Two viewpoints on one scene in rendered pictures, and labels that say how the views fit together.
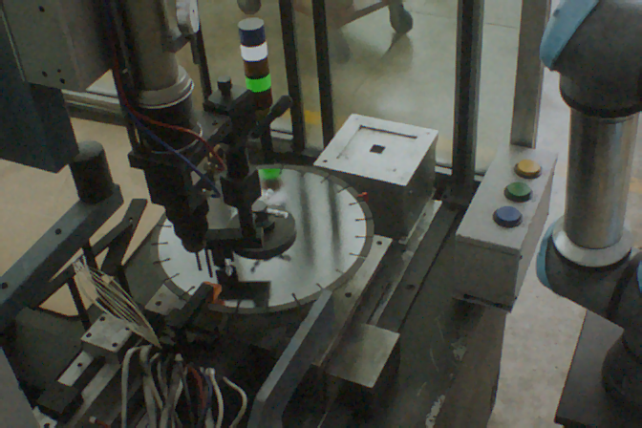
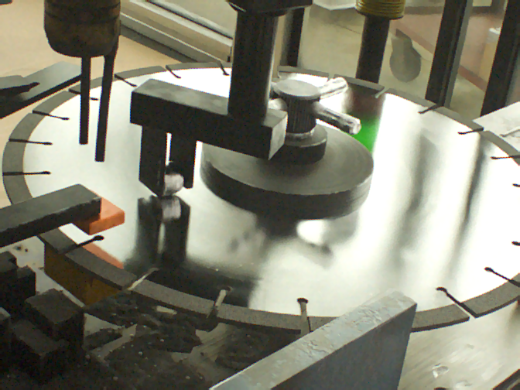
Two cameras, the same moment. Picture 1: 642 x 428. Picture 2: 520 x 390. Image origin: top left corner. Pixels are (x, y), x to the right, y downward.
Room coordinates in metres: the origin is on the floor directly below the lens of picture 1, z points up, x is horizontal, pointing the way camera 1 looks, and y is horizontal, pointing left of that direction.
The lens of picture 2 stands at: (0.43, -0.01, 1.23)
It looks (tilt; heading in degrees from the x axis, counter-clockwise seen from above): 28 degrees down; 12
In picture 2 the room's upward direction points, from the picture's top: 7 degrees clockwise
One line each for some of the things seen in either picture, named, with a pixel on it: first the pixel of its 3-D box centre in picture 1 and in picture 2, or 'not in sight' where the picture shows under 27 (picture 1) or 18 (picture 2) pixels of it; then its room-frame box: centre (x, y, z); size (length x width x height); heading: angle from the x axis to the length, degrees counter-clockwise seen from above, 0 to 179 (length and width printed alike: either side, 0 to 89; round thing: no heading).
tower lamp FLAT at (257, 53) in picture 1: (253, 48); not in sight; (1.28, 0.08, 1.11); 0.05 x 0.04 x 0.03; 61
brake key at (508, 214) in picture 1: (507, 217); not in sight; (1.02, -0.32, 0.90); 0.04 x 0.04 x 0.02
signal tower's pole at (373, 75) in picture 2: (268, 163); (359, 123); (1.28, 0.08, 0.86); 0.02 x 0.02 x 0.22
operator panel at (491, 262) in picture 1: (506, 224); not in sight; (1.09, -0.34, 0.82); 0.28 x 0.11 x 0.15; 151
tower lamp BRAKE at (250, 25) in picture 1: (251, 32); not in sight; (1.28, 0.08, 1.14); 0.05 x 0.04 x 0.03; 61
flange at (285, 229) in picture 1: (260, 225); (289, 147); (0.98, 0.09, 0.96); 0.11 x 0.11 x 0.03
